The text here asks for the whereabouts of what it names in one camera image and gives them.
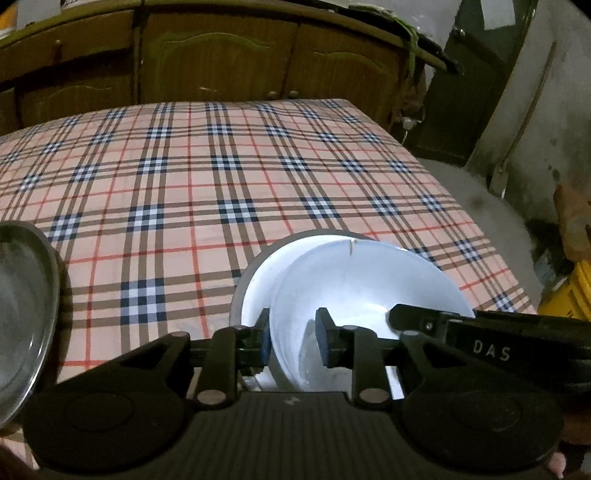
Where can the wooden kitchen cabinet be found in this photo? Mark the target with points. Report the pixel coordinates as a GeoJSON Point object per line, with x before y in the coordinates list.
{"type": "Point", "coordinates": [221, 60]}

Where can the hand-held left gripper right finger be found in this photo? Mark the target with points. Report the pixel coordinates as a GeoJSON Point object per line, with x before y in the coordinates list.
{"type": "Point", "coordinates": [323, 339]}

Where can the plaid tablecloth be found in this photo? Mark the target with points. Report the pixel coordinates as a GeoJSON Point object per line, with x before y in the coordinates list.
{"type": "Point", "coordinates": [207, 184]}

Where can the white paper sheet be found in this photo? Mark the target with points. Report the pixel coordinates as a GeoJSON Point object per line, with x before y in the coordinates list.
{"type": "Point", "coordinates": [498, 14]}

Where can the dark green door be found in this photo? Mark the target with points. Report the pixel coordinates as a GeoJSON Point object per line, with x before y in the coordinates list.
{"type": "Point", "coordinates": [471, 92]}

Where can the brown wooden log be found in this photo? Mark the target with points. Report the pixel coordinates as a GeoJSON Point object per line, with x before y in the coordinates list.
{"type": "Point", "coordinates": [575, 221]}

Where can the large steel plate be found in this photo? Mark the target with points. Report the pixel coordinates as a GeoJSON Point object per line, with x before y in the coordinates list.
{"type": "Point", "coordinates": [23, 300]}

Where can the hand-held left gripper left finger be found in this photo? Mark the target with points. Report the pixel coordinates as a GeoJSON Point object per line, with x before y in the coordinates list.
{"type": "Point", "coordinates": [264, 337]}

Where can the dark long rod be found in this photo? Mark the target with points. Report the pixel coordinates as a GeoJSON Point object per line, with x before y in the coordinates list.
{"type": "Point", "coordinates": [438, 55]}

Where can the yellow plastic crate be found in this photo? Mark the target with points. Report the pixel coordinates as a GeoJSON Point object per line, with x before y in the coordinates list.
{"type": "Point", "coordinates": [570, 290]}

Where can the deep steel bowl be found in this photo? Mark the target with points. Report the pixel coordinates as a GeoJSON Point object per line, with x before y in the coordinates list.
{"type": "Point", "coordinates": [235, 295]}

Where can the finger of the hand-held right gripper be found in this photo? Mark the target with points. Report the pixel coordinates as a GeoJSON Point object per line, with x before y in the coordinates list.
{"type": "Point", "coordinates": [415, 321]}

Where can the large pale blue bowl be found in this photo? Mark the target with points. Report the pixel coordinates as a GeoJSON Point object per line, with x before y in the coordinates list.
{"type": "Point", "coordinates": [369, 286]}

